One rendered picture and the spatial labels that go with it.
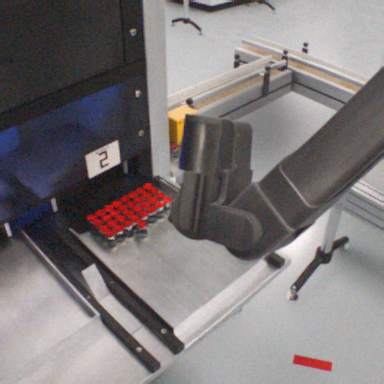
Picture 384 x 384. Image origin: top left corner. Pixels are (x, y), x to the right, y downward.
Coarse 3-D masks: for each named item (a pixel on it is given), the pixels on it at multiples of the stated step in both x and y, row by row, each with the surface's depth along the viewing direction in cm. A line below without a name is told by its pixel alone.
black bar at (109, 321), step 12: (48, 252) 92; (60, 264) 89; (72, 276) 86; (84, 288) 84; (96, 300) 82; (108, 312) 80; (108, 324) 78; (120, 336) 76; (132, 336) 76; (132, 348) 74; (144, 348) 74; (144, 360) 72; (156, 360) 72
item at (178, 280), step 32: (160, 224) 101; (96, 256) 89; (128, 256) 93; (160, 256) 93; (192, 256) 93; (224, 256) 93; (128, 288) 83; (160, 288) 87; (192, 288) 87; (224, 288) 82; (160, 320) 78; (192, 320) 79
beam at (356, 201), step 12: (360, 180) 169; (348, 192) 166; (360, 192) 163; (372, 192) 163; (336, 204) 174; (348, 204) 169; (360, 204) 164; (372, 204) 161; (360, 216) 168; (372, 216) 162
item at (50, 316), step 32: (0, 256) 92; (32, 256) 93; (0, 288) 85; (32, 288) 86; (64, 288) 86; (0, 320) 79; (32, 320) 80; (64, 320) 80; (96, 320) 77; (0, 352) 74; (32, 352) 74
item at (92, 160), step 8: (112, 144) 97; (96, 152) 94; (112, 152) 98; (88, 160) 94; (96, 160) 95; (104, 160) 97; (112, 160) 99; (88, 168) 95; (96, 168) 96; (104, 168) 98
